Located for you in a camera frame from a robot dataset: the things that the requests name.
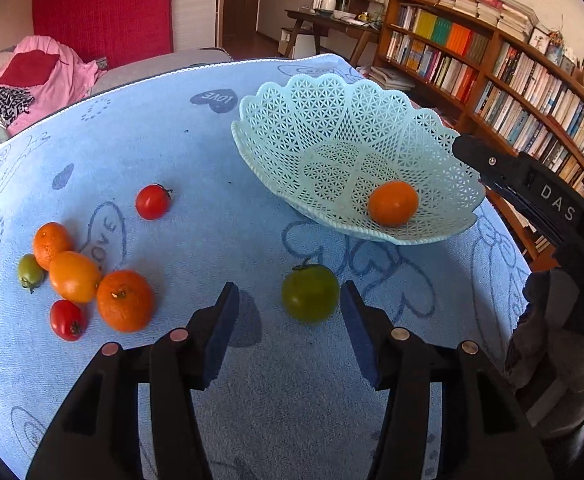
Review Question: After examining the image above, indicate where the red cherry tomato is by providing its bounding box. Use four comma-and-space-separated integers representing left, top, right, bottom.
135, 183, 172, 220
49, 299, 87, 341

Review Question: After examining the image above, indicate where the large orange mandarin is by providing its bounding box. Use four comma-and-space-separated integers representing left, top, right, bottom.
96, 270, 155, 333

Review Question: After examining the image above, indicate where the oval orange kumquat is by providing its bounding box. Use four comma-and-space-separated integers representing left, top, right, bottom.
49, 252, 101, 304

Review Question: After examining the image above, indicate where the small green tomato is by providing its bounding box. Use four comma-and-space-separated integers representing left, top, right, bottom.
18, 254, 46, 292

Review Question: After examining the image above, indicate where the orange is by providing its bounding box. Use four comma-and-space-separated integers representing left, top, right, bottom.
368, 181, 419, 228

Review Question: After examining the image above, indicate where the small orange mandarin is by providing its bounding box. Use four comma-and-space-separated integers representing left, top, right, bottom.
33, 222, 74, 271

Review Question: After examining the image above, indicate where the large green tomato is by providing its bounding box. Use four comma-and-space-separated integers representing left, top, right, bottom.
281, 260, 340, 324

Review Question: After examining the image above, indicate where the wooden bookshelf with books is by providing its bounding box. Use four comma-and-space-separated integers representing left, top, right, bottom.
371, 0, 584, 271

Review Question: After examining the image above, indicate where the white lattice plastic basket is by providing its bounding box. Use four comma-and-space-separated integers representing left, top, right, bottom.
231, 74, 485, 245

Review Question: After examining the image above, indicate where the dark wooden desk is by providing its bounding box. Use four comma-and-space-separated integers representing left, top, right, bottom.
283, 10, 380, 67

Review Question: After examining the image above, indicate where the black white patterned cloth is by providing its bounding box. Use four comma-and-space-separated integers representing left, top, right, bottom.
0, 86, 35, 126

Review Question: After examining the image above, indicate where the grey bed mattress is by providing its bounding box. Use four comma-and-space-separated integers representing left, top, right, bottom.
89, 48, 232, 96

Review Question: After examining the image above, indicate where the pink clothing pile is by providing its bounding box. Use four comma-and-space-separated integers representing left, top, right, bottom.
0, 36, 101, 136

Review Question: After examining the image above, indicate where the red upright mattress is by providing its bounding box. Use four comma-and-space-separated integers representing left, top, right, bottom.
32, 0, 174, 68

